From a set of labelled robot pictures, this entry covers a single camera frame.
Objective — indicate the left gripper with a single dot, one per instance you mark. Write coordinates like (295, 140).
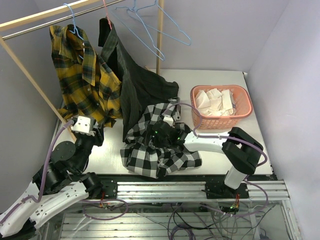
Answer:
(98, 137)

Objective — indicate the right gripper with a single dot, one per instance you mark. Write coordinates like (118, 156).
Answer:
(156, 143)

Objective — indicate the black white checkered shirt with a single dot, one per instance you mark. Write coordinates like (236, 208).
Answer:
(156, 162)

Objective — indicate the blue hanger checkered shirt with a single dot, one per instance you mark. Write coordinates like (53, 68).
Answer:
(132, 18)

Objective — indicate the blue wire hanger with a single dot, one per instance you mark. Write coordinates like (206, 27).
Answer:
(162, 14)

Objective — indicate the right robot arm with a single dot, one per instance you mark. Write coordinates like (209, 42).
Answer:
(242, 150)

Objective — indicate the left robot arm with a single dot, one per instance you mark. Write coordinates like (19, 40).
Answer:
(55, 187)

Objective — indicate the dark green striped shirt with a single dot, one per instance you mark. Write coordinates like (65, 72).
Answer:
(140, 87)

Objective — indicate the yellow plaid shirt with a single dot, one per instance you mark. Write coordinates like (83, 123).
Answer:
(89, 87)

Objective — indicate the blue hanger yellow shirt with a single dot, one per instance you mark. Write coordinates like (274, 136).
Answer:
(75, 27)

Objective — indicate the pink hanger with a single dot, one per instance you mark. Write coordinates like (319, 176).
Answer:
(107, 15)

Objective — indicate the pink plastic basket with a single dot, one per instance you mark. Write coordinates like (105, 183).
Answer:
(242, 100)

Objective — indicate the metal hanging rod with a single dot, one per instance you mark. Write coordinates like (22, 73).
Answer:
(50, 13)

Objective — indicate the wooden clothes rack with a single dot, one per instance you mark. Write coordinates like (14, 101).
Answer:
(23, 111)

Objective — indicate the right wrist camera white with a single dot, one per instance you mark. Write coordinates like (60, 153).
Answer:
(168, 119)

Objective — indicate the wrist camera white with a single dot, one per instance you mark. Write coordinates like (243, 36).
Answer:
(168, 119)
(84, 125)

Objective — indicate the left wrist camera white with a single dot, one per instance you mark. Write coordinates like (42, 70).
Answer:
(84, 125)

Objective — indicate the aluminium rail base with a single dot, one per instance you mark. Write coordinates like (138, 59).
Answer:
(189, 188)

